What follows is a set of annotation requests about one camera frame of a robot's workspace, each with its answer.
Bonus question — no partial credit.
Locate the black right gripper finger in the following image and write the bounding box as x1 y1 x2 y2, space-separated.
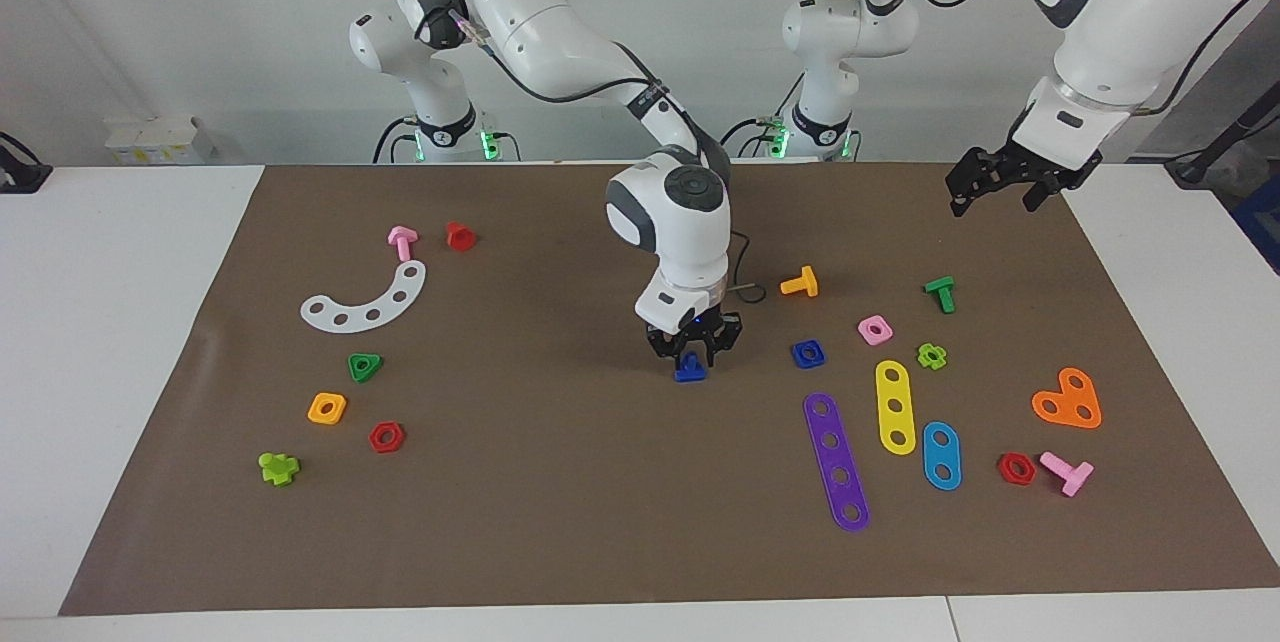
646 330 691 370
699 316 745 370

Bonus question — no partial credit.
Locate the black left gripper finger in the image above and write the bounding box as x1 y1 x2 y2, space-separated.
1020 172 1069 215
945 148 1009 219

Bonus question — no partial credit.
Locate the purple four-hole plate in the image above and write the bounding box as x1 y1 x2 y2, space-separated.
803 392 872 533

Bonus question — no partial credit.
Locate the yellow three-hole plate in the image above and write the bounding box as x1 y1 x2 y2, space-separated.
875 360 918 457

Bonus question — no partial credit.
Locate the black pole stand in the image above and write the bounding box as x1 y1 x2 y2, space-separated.
1165 82 1280 189

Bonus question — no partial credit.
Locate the orange heart plate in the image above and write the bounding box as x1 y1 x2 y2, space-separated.
1031 367 1103 430

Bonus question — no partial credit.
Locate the brown table mat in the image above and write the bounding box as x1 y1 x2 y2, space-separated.
58 160 1280 617

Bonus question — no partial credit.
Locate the blue crate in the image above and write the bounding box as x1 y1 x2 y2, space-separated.
1232 172 1280 275

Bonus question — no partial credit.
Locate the grey partition panel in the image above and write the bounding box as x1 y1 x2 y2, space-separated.
1128 0 1280 163

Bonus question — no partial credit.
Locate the blue two-hole plate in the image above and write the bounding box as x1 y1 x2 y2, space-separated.
921 421 963 492

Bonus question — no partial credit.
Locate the white curved five-hole plate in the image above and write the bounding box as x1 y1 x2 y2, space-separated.
300 260 428 334

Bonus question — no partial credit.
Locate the white box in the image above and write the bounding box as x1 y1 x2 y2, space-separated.
105 117 216 166

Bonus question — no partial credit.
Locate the black device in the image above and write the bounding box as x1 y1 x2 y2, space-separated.
0 132 53 194

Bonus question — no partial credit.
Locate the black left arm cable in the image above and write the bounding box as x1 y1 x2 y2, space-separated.
895 0 1266 115

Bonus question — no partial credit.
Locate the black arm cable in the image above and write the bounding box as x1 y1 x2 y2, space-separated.
445 7 769 305
895 0 1266 115

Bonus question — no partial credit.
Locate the black base cable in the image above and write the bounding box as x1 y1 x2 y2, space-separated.
373 115 421 164
712 112 801 160

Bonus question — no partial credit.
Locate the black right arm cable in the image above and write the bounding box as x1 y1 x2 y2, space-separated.
445 7 769 305

